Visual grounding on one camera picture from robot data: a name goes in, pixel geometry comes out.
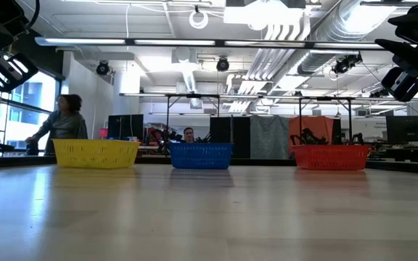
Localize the large glass window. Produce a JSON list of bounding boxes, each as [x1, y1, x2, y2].
[[0, 63, 58, 155]]

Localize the black computer monitor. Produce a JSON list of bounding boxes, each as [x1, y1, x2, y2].
[[107, 114, 145, 141], [385, 115, 418, 146]]

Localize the person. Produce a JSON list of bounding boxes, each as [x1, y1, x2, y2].
[[25, 94, 89, 156], [181, 126, 197, 144]]

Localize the white ceiling conduits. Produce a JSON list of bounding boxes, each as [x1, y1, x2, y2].
[[226, 14, 312, 114]]

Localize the orange hanging cloth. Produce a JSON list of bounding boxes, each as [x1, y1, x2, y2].
[[287, 115, 335, 157]]

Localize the red plastic basket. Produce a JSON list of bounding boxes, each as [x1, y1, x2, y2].
[[292, 144, 372, 172]]

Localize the yellow plastic basket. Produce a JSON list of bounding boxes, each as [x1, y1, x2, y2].
[[52, 138, 141, 170]]

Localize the grey hanging cloth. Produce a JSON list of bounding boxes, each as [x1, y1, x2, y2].
[[249, 115, 291, 160]]

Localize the overhead light bar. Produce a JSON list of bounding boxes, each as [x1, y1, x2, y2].
[[34, 36, 418, 51]]

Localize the red equipment cart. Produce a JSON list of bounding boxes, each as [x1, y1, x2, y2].
[[143, 125, 177, 155]]

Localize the black partition panel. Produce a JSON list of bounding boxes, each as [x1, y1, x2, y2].
[[209, 116, 252, 160]]

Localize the blue plastic basket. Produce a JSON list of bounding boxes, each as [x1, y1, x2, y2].
[[168, 141, 235, 170]]

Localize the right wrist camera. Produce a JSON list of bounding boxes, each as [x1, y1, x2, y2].
[[380, 66, 418, 103]]

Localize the black ceiling camera cluster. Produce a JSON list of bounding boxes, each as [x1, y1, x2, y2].
[[331, 53, 364, 76]]

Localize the silver air duct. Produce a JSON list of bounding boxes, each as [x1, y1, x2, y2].
[[297, 0, 398, 76]]

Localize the black metal rig frame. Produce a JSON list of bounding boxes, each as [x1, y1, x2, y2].
[[297, 96, 356, 145], [164, 93, 221, 157]]

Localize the round black ceiling camera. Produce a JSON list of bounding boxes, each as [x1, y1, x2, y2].
[[216, 57, 231, 73], [96, 60, 110, 76]]

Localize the black aluminium table frame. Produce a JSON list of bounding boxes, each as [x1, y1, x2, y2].
[[0, 154, 418, 176]]

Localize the white coiled cable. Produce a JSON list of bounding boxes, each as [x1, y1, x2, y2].
[[188, 9, 210, 30]]

